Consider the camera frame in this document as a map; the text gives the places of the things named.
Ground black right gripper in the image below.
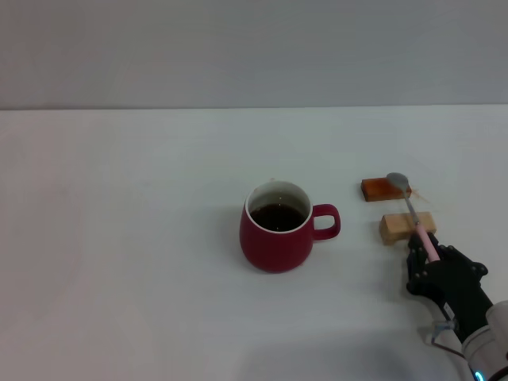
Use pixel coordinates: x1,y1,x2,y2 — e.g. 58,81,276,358
406,233,496,343

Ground pink handled metal spoon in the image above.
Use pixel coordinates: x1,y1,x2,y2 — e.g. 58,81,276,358
386,171,442,263

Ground red ceramic cup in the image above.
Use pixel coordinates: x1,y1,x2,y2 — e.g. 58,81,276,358
238,180,341,274

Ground light wooden arch block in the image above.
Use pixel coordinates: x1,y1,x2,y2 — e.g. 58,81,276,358
379,211,437,246

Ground orange-brown wooden block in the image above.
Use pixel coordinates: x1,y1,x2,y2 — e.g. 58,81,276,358
360,177,412,203

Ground dark brown coffee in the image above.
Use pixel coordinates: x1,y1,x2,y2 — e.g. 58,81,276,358
250,203,306,233

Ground grey cable with metal plugs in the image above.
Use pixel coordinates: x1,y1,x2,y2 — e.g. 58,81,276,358
426,320,471,358

